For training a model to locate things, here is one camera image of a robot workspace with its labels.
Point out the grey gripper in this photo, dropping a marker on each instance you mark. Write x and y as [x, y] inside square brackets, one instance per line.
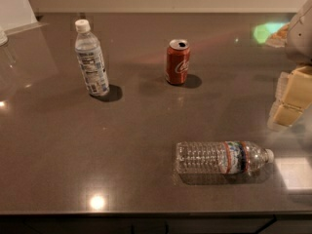
[300, 41]

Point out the blue label plastic bottle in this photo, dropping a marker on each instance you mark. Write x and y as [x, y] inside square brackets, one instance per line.
[91, 60]

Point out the clear plastic bottle lying down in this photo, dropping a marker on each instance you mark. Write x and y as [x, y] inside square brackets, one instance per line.
[220, 158]

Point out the red soda can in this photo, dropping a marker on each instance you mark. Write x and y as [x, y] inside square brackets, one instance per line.
[178, 56]

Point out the white panel at top left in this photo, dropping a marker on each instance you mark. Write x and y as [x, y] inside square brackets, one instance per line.
[17, 16]

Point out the clear glass object at left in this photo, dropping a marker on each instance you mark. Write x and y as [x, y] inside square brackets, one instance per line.
[4, 46]

